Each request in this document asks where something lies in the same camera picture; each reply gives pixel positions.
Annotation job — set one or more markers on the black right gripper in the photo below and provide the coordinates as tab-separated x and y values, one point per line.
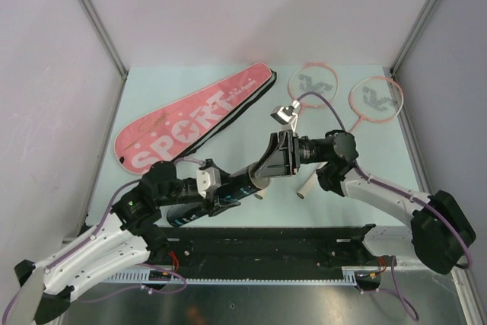
280	158

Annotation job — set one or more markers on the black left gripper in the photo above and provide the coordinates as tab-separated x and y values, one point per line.
218	205

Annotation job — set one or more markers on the black shuttlecock tube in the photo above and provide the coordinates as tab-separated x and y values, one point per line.
242	185

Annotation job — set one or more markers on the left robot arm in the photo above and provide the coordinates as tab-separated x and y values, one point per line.
127	234

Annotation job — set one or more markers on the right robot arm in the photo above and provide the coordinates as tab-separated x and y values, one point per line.
441	233

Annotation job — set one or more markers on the pink badminton racket left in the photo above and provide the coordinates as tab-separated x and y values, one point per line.
316	77

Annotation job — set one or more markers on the pink badminton racket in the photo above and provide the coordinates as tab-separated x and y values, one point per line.
316	77
376	99

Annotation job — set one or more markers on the pink badminton racket right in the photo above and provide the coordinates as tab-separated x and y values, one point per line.
376	99

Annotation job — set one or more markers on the pink racket bag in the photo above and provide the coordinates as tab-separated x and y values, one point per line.
182	127

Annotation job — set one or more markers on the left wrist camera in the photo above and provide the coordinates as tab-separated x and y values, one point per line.
208	180

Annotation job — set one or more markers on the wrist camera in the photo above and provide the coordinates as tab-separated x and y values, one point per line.
287	116
208	180

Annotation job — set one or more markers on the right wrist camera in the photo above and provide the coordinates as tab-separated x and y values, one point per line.
287	116

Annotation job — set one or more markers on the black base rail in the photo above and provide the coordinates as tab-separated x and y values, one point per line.
265	255

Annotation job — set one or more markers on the right aluminium frame post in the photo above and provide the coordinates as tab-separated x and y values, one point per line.
419	25

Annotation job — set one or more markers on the aluminium frame post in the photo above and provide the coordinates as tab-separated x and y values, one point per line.
93	17
419	25

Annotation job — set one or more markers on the left aluminium frame post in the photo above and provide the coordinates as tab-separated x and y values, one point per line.
93	17

